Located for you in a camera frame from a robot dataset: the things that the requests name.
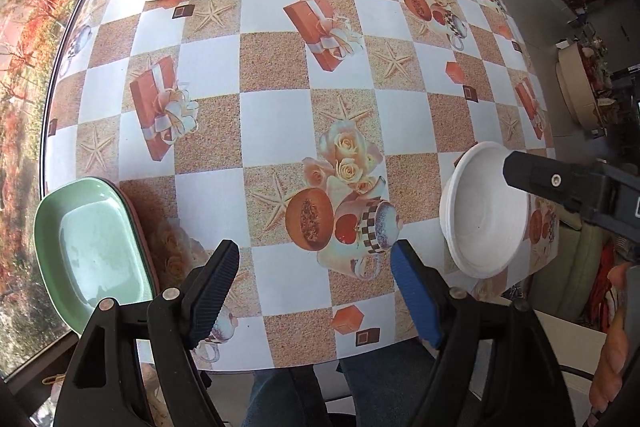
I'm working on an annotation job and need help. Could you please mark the checkered patterned tablecloth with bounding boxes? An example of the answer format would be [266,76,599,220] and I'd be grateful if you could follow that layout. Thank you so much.
[44,0,559,372]

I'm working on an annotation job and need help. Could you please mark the green sofa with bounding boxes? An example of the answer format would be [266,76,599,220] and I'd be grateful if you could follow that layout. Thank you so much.
[527,206,611,322]

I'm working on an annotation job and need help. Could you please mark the right hand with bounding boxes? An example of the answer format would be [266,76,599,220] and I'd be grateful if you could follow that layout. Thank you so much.
[589,262,631,413]

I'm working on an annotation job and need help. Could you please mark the person's legs in jeans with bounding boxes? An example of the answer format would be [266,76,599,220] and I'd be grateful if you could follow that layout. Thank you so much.
[242,340,442,427]

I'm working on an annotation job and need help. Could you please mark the green rectangular plate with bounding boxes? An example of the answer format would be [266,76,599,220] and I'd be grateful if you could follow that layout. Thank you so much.
[34,176,160,335]

